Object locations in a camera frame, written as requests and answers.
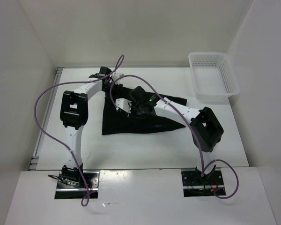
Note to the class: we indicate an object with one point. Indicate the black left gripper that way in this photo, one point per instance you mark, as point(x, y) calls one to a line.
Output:
point(117, 93)

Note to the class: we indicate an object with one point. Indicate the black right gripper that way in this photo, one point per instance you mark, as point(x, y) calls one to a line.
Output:
point(132, 113)

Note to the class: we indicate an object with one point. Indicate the black shorts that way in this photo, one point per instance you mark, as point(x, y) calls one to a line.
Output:
point(118, 122)

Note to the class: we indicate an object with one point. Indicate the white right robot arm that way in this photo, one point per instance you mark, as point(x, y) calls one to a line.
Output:
point(204, 126)

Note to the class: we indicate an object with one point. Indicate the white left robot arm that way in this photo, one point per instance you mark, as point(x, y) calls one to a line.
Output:
point(74, 115)

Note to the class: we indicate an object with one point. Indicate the white perforated plastic basket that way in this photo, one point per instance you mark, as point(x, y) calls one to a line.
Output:
point(213, 76)

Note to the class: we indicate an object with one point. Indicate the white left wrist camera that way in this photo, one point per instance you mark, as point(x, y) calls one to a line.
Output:
point(116, 78)

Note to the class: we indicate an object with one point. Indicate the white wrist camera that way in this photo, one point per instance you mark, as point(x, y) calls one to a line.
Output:
point(116, 78)
point(123, 104)

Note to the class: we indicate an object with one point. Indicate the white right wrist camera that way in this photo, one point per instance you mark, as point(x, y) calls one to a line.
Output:
point(123, 104)

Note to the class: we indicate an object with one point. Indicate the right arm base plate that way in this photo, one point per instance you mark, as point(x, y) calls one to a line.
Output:
point(194, 186)

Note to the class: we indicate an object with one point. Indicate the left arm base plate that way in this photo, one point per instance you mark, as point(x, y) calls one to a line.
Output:
point(74, 190)

